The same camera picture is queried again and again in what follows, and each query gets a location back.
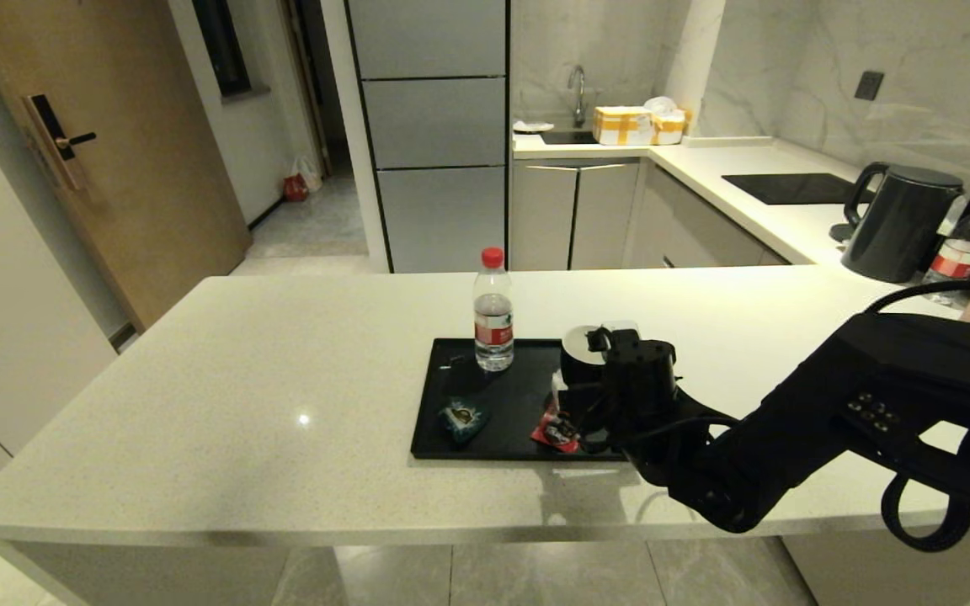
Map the black rectangular serving tray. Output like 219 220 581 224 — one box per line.
410 338 646 462

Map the grey counter base cabinet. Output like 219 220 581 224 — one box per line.
628 162 789 270

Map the black electronic door lock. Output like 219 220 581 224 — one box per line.
25 96 99 193

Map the tall grey fridge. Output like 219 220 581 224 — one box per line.
344 0 511 275

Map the small yellow taped box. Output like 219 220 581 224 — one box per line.
652 110 693 146

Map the white tall cabinet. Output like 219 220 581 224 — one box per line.
0 126 120 573

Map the black mug white inside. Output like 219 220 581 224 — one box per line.
559 322 639 392

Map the large yellow taped box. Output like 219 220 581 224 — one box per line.
592 107 654 147

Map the grey sink cabinet door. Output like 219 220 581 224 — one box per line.
510 164 578 272
571 162 642 271

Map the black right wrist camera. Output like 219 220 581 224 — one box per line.
588 327 678 413

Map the dark window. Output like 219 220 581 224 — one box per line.
192 0 254 102

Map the black electric kettle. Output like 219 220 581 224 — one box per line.
841 162 964 284

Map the red coffee packet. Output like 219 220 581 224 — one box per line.
530 404 583 454

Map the clear water bottle red cap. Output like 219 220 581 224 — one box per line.
923 199 970 291
473 247 515 373

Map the dark green snack packet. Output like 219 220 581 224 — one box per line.
438 397 491 444

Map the chrome sink faucet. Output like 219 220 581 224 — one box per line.
568 66 587 129

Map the wooden entrance door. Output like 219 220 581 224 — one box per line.
0 0 253 332

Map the black induction cooktop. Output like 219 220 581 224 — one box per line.
721 173 873 206

